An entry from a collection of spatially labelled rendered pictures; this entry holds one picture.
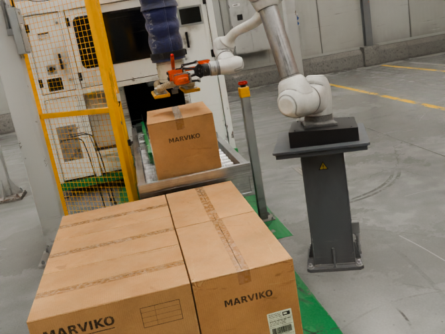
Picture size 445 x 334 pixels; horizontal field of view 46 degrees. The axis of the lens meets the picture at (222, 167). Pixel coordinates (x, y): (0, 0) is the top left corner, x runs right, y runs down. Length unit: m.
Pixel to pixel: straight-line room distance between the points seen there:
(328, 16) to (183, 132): 9.75
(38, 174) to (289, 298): 2.32
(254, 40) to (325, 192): 9.13
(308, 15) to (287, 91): 9.87
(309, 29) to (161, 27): 9.36
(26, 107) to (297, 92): 1.95
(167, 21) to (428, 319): 2.19
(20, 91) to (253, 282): 2.35
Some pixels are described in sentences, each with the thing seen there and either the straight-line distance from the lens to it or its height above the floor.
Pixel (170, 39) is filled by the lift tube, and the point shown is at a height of 1.41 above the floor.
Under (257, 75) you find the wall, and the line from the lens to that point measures 12.07.
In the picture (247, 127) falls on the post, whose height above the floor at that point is 0.71.
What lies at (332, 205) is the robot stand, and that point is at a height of 0.38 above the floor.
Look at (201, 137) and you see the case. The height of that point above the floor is 0.81.
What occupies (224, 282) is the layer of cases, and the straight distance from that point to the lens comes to 2.02.
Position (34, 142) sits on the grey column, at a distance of 3.87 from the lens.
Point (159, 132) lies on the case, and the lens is 3.17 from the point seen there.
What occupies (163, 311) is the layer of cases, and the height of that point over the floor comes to 0.46.
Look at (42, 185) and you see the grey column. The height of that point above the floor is 0.57.
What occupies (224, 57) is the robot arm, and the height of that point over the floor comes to 1.25.
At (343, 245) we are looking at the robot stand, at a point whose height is 0.14.
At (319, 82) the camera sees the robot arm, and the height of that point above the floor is 1.06.
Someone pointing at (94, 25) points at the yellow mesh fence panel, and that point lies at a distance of 3.82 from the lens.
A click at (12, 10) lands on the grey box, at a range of 3.78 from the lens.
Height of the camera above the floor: 1.43
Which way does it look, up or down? 15 degrees down
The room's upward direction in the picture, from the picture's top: 10 degrees counter-clockwise
